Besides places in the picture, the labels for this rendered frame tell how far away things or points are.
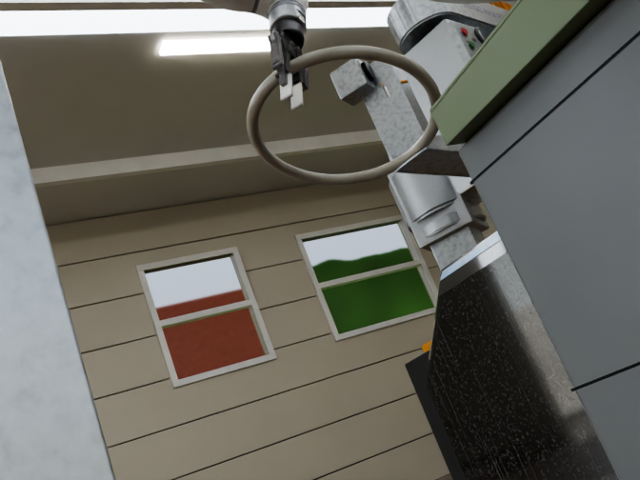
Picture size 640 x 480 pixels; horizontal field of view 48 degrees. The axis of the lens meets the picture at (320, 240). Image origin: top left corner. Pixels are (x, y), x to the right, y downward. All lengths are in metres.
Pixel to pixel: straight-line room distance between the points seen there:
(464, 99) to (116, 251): 7.44
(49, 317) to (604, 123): 0.69
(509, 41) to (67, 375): 0.71
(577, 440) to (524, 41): 1.10
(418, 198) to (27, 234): 2.56
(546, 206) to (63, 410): 0.70
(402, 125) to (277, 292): 5.62
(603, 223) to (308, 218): 8.40
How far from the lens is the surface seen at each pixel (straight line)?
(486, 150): 1.12
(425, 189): 3.08
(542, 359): 1.85
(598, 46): 0.98
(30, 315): 0.61
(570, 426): 1.86
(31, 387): 0.59
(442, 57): 2.36
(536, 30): 1.00
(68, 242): 8.35
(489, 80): 1.06
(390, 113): 3.31
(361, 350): 8.88
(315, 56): 1.65
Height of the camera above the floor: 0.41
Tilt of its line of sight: 18 degrees up
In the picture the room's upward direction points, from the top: 22 degrees counter-clockwise
